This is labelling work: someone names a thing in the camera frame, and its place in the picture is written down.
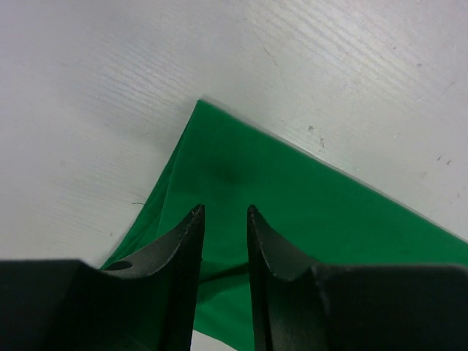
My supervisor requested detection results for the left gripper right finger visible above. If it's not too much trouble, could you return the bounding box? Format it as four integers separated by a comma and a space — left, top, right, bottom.
247, 206, 467, 350

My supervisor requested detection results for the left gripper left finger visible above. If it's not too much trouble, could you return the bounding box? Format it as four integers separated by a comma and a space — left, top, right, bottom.
1, 205, 205, 350

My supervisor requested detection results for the green t shirt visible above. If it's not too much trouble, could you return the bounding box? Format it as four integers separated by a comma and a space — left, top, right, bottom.
108, 100, 467, 350

